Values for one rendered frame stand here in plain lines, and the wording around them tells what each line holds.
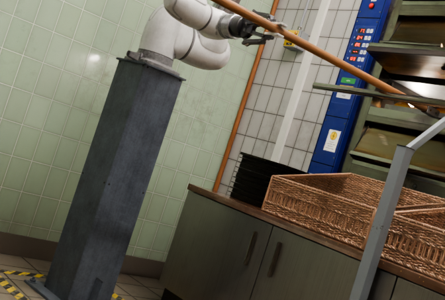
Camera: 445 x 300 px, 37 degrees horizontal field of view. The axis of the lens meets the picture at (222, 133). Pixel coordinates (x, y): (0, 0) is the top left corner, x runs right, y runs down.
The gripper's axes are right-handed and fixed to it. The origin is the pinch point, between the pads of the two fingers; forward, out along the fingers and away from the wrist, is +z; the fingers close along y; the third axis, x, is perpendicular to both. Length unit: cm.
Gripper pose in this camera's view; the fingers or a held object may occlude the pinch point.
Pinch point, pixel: (275, 29)
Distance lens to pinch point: 223.9
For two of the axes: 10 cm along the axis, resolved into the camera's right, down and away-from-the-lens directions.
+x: -7.3, -2.7, -6.3
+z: 6.1, 1.7, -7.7
